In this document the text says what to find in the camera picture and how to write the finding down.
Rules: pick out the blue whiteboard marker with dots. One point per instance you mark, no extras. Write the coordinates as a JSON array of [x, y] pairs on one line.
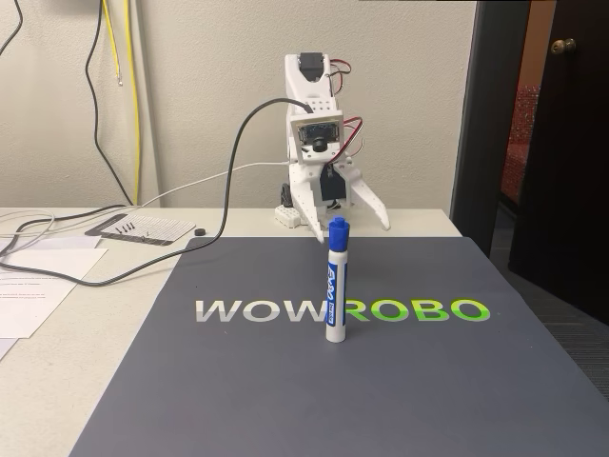
[[338, 285]]

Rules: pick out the small black round cap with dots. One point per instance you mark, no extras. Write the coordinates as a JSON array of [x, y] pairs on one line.
[[201, 232]]

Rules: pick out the striped screw card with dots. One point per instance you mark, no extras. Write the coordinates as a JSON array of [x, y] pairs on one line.
[[162, 228]]

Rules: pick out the red speckled furniture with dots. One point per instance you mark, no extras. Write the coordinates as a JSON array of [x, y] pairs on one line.
[[521, 143]]

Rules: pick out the grey WOWROBO mat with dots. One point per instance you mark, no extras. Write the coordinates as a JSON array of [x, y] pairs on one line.
[[333, 390]]

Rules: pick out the dark wooden door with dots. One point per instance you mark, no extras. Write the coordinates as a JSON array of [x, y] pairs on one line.
[[571, 166]]

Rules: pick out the blank white paper sheet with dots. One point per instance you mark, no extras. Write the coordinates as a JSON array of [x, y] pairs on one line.
[[71, 243]]

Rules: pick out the brass door knob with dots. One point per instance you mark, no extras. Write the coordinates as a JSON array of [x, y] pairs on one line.
[[563, 45]]

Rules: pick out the printed white paper sheet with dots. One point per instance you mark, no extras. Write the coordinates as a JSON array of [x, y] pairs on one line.
[[33, 295]]

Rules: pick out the white gripper camera module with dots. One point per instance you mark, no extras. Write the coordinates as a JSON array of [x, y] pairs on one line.
[[316, 135]]

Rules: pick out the dark grey door frame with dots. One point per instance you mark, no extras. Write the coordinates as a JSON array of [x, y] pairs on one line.
[[480, 119]]

